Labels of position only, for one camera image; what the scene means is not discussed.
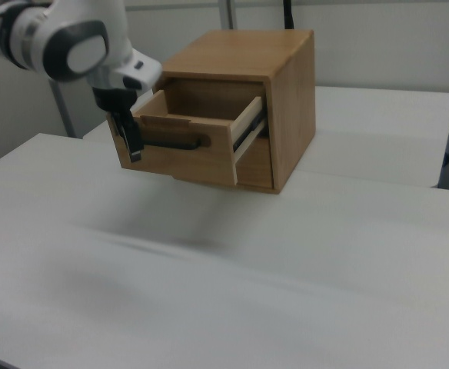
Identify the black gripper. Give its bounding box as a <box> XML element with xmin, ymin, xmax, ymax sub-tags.
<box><xmin>91</xmin><ymin>86</ymin><xmax>145</xmax><ymax>163</ymax></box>

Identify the oak wooden sliding drawer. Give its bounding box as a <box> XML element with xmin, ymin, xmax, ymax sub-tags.
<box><xmin>111</xmin><ymin>88</ymin><xmax>268</xmax><ymax>186</ymax></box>

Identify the black metal drawer slide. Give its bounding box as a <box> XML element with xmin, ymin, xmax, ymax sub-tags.
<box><xmin>231</xmin><ymin>109</ymin><xmax>267</xmax><ymax>153</ymax></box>

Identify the oak wooden drawer cabinet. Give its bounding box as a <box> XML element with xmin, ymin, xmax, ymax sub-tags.
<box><xmin>153</xmin><ymin>28</ymin><xmax>317</xmax><ymax>194</ymax></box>

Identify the grey metal frame leg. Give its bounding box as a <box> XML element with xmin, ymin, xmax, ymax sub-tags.
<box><xmin>49</xmin><ymin>78</ymin><xmax>76</xmax><ymax>139</ymax></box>

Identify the grey metal partition post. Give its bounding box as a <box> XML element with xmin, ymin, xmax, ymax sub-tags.
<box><xmin>219</xmin><ymin>0</ymin><xmax>235</xmax><ymax>31</ymax></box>

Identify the black camera stand pole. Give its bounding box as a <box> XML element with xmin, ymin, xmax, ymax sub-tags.
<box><xmin>283</xmin><ymin>0</ymin><xmax>296</xmax><ymax>30</ymax></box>

